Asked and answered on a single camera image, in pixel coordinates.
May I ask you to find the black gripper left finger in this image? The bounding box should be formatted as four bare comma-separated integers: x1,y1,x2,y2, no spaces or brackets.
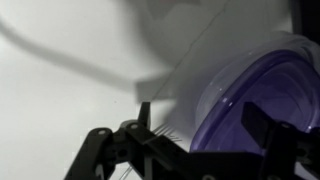
64,102,187,180

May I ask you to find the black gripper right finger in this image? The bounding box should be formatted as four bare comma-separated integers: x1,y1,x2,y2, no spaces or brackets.
241,102,320,180

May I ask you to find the dark blue translucent lid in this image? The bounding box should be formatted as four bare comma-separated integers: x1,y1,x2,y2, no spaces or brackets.
189,30,320,180

